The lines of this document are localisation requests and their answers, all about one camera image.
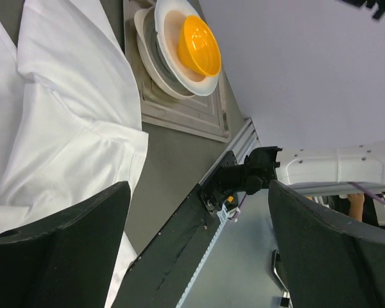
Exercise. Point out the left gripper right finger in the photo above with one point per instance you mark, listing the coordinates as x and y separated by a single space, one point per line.
330 259

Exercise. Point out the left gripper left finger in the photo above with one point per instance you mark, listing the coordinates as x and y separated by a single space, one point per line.
66 259

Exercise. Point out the white shirt garment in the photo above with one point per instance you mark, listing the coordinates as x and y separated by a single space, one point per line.
70 112

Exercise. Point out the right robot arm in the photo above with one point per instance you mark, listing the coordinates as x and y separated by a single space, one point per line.
362 167

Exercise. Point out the person in background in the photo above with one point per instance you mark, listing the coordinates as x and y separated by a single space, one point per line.
356 206

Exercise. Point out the metal tray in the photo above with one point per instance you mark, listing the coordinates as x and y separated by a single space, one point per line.
205 116

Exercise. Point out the white bowl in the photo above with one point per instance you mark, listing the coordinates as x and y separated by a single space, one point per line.
157 29

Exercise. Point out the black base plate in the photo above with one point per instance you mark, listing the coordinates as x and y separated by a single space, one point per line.
162 271

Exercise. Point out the grey cable duct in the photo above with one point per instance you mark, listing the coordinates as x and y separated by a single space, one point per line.
223 218

